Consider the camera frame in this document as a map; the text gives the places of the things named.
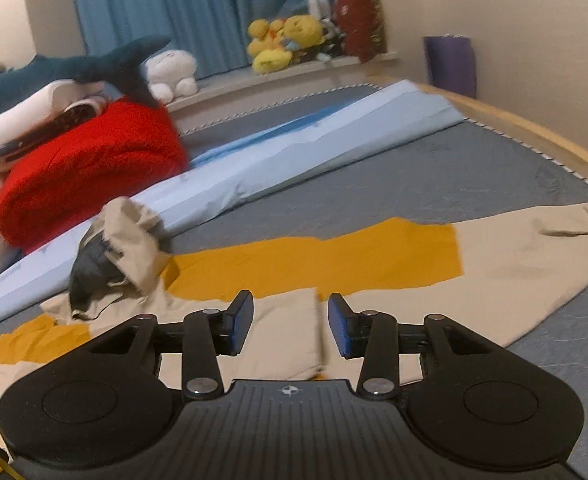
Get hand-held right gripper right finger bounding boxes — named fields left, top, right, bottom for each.
left=327, top=292, right=500, bottom=403

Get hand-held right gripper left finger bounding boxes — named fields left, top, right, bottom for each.
left=90, top=290, right=255, bottom=403

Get beige and yellow garment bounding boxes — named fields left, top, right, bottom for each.
left=0, top=199, right=588, bottom=466

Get red fleece blanket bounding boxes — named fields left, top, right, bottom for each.
left=0, top=100, right=191, bottom=256

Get light blue folded sheet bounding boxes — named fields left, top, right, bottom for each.
left=0, top=80, right=462, bottom=333

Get grey quilted mattress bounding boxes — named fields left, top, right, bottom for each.
left=0, top=77, right=588, bottom=480

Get white folded blanket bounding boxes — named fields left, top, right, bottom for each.
left=0, top=80, right=109, bottom=156

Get dark teal shark plush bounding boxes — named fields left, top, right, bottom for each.
left=0, top=35, right=173, bottom=116

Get white plush toy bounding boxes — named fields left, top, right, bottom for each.
left=144, top=49, right=199, bottom=103

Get yellow plush toys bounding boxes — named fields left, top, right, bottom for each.
left=164, top=52, right=399, bottom=111

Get yellow plush toy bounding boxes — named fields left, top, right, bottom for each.
left=279, top=15, right=325, bottom=53
left=251, top=49, right=293, bottom=76
left=248, top=19, right=285, bottom=56

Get blue curtain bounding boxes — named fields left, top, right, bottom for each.
left=68, top=0, right=349, bottom=81

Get purple bin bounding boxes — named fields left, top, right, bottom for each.
left=423, top=35, right=477, bottom=98

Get dark red bag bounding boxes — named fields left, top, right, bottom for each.
left=334, top=0, right=382, bottom=63

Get wooden bed frame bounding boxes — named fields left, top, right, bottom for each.
left=426, top=85, right=588, bottom=196

